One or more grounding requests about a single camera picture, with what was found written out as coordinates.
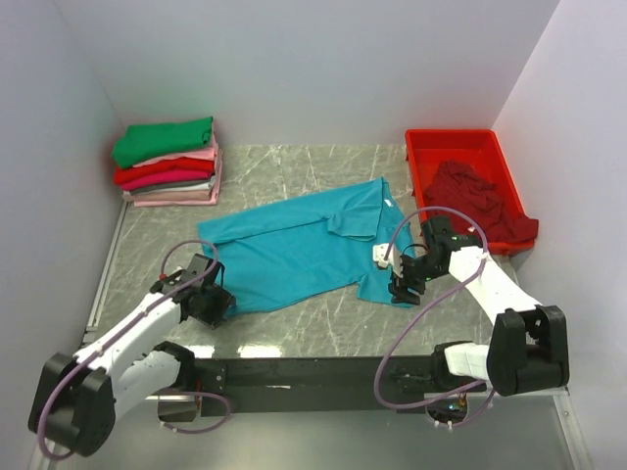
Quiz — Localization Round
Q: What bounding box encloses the green folded t shirt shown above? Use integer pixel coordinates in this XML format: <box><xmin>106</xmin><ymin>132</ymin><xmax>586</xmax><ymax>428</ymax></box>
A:
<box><xmin>112</xmin><ymin>117</ymin><xmax>214</xmax><ymax>168</ymax></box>

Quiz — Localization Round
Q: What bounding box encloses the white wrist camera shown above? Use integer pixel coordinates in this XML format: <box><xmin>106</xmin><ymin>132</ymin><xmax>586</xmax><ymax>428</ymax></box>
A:
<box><xmin>149</xmin><ymin>270</ymin><xmax>182</xmax><ymax>295</ymax></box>
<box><xmin>372</xmin><ymin>243</ymin><xmax>400</xmax><ymax>269</ymax></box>

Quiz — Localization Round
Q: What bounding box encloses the red folded t shirt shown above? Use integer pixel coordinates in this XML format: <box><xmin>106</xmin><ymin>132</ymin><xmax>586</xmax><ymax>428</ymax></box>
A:
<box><xmin>114</xmin><ymin>158</ymin><xmax>215</xmax><ymax>185</ymax></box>

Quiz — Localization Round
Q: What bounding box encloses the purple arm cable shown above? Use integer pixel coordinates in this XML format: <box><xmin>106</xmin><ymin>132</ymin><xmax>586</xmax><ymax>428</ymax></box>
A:
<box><xmin>373</xmin><ymin>207</ymin><xmax>496</xmax><ymax>428</ymax></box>
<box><xmin>36</xmin><ymin>239</ymin><xmax>231</xmax><ymax>459</ymax></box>

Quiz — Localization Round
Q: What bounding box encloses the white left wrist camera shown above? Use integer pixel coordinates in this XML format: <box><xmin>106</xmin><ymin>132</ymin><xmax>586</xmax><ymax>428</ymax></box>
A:
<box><xmin>149</xmin><ymin>270</ymin><xmax>182</xmax><ymax>295</ymax></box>

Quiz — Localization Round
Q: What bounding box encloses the grey white folded t shirt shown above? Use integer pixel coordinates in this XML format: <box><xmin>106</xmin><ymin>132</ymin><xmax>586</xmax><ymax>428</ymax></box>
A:
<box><xmin>122</xmin><ymin>176</ymin><xmax>216</xmax><ymax>196</ymax></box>

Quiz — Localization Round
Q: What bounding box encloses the dark red t shirt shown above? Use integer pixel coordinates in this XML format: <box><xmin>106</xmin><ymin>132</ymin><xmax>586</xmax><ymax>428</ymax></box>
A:
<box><xmin>424</xmin><ymin>161</ymin><xmax>539</xmax><ymax>244</ymax></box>

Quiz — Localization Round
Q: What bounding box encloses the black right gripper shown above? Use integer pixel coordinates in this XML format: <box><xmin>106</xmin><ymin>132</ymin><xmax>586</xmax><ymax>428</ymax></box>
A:
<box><xmin>389</xmin><ymin>254</ymin><xmax>447</xmax><ymax>306</ymax></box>

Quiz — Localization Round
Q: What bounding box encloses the red plastic bin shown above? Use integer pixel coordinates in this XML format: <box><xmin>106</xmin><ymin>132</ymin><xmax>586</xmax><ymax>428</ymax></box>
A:
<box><xmin>406</xmin><ymin>129</ymin><xmax>537</xmax><ymax>256</ymax></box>

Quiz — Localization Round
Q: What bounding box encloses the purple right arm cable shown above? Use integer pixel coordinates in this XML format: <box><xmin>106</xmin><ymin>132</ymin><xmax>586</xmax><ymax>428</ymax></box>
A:
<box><xmin>373</xmin><ymin>207</ymin><xmax>496</xmax><ymax>428</ymax></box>

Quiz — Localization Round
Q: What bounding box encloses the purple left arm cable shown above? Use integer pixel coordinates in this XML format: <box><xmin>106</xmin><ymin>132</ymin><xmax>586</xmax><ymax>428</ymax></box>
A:
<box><xmin>36</xmin><ymin>239</ymin><xmax>231</xmax><ymax>459</ymax></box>

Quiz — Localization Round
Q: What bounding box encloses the aluminium frame rail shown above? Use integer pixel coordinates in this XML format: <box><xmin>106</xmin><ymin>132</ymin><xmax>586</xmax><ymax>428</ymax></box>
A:
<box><xmin>26</xmin><ymin>200</ymin><xmax>597</xmax><ymax>470</ymax></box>

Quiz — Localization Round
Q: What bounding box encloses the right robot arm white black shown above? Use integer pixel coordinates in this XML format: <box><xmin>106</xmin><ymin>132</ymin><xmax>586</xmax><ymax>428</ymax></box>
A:
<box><xmin>372</xmin><ymin>215</ymin><xmax>570</xmax><ymax>397</ymax></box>

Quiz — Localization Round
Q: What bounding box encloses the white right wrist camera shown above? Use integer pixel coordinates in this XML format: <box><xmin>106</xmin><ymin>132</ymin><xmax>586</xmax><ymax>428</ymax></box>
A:
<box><xmin>372</xmin><ymin>243</ymin><xmax>400</xmax><ymax>269</ymax></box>

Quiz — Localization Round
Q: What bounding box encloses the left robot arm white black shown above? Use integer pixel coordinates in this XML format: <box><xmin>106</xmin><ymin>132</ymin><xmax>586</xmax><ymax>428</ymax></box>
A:
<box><xmin>27</xmin><ymin>255</ymin><xmax>235</xmax><ymax>456</ymax></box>

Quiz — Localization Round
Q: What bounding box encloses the magenta folded t shirt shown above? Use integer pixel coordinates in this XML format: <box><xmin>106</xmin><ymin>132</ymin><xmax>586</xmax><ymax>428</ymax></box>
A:
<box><xmin>119</xmin><ymin>169</ymin><xmax>214</xmax><ymax>191</ymax></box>

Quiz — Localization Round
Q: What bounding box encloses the teal t shirt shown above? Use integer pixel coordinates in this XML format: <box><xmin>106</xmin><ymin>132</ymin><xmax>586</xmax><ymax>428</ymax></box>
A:
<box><xmin>197</xmin><ymin>178</ymin><xmax>413</xmax><ymax>316</ymax></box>

